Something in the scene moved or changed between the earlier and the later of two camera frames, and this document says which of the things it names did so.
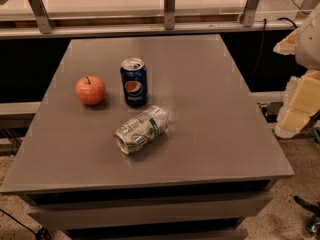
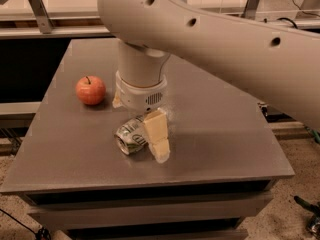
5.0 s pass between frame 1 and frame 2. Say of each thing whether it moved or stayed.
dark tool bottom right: stayed
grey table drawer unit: stayed
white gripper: moved
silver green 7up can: stayed
